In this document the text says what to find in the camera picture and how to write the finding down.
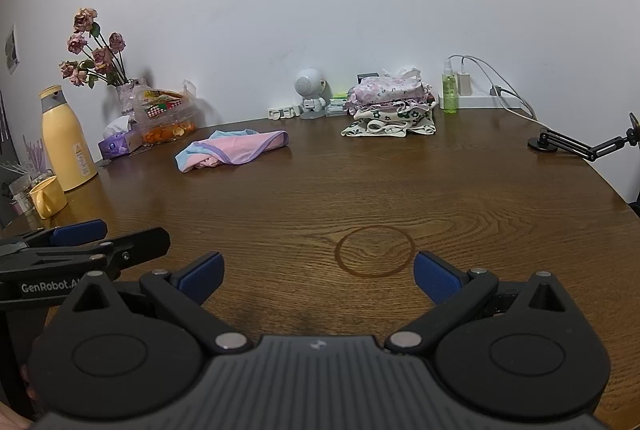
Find yellow thermos bottle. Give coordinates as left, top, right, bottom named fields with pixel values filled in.
left=39, top=85, right=100, bottom=192

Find yellow mug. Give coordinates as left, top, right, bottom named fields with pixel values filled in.
left=27, top=175, right=69, bottom=219

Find green spray bottle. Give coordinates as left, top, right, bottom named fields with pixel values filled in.
left=440, top=60, right=459, bottom=114

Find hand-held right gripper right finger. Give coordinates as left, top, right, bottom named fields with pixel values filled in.
left=384, top=251, right=572, bottom=356

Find clear bag of snack packets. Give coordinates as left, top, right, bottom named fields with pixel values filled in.
left=132, top=79, right=199, bottom=126

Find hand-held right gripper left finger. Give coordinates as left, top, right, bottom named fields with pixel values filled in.
left=73, top=251, right=253, bottom=356

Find folded pink floral garment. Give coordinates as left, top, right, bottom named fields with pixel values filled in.
left=346, top=67, right=432, bottom=109

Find white robot figurine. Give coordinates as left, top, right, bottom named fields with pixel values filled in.
left=293, top=68, right=331, bottom=120

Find small green and white boxes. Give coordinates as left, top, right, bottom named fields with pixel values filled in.
left=325, top=94, right=349, bottom=117

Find pink and blue garment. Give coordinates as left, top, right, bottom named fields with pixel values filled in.
left=175, top=129, right=291, bottom=175

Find dried rose bouquet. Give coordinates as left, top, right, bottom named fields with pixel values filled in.
left=59, top=7, right=129, bottom=89

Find clear glass vase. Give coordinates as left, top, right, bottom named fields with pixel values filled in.
left=115, top=79, right=151, bottom=117

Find folded cream flower-print garment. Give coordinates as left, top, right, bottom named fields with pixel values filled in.
left=341, top=103, right=437, bottom=139

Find purple tissue box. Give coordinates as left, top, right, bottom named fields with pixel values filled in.
left=97, top=115, right=144, bottom=160

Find clear tub of orange fruit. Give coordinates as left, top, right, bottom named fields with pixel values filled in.
left=141, top=120, right=197, bottom=147

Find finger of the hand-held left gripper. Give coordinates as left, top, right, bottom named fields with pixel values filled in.
left=0, top=226, right=171, bottom=280
left=0, top=219, right=109, bottom=257

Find white power strip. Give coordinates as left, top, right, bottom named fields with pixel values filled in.
left=438, top=92, right=506, bottom=110

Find grey plug cable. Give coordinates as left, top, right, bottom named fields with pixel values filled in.
left=489, top=84, right=537, bottom=119

